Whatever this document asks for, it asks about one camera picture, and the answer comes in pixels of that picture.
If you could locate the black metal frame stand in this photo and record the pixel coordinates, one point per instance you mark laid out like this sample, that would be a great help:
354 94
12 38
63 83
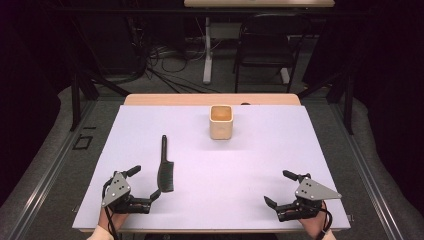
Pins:
348 103
76 100

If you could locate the person's right hand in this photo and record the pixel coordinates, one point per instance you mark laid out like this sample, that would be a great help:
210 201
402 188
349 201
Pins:
315 223

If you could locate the light wooden table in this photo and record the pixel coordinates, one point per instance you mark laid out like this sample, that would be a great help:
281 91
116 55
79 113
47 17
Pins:
186 99

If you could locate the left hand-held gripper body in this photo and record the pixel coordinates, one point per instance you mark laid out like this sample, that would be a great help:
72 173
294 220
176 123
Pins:
116 191

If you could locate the aluminium floor rail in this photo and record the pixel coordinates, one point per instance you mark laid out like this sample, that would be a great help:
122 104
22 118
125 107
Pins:
50 173
366 173

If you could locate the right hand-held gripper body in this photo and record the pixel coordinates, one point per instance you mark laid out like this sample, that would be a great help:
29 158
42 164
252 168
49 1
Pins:
313 191

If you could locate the light wooden background desk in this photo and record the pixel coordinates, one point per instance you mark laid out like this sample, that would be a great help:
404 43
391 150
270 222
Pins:
260 3

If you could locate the white table mat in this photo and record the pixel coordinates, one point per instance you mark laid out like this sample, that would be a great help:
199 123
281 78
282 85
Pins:
216 173

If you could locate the beige square cup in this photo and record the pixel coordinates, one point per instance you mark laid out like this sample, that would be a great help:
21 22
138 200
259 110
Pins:
220 128

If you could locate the person's left hand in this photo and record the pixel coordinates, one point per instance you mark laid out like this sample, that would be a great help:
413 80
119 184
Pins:
108 220

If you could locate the black comb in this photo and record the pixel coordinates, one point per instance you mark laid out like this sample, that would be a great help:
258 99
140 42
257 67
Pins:
165 175

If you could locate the white desk leg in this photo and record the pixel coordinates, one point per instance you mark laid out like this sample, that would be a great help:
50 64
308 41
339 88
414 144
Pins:
208 53

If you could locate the black folding chair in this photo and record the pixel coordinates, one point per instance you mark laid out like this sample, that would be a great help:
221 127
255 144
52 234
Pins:
266 50

